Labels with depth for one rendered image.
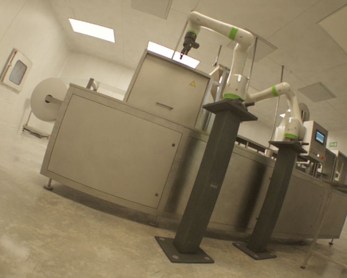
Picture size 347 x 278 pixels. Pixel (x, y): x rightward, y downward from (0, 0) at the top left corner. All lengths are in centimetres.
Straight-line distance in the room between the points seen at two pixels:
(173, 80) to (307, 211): 196
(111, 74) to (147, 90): 427
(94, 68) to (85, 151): 477
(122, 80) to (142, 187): 464
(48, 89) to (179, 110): 119
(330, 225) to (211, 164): 225
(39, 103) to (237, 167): 180
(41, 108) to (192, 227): 154
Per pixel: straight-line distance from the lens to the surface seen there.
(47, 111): 182
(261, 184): 175
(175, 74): 169
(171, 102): 161
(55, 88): 185
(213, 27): 152
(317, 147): 237
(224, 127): 111
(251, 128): 667
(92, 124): 138
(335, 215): 302
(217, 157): 109
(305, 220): 239
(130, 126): 135
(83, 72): 602
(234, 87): 122
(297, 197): 214
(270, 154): 190
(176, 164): 139
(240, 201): 166
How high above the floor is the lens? 51
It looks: 6 degrees up
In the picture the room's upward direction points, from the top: 19 degrees clockwise
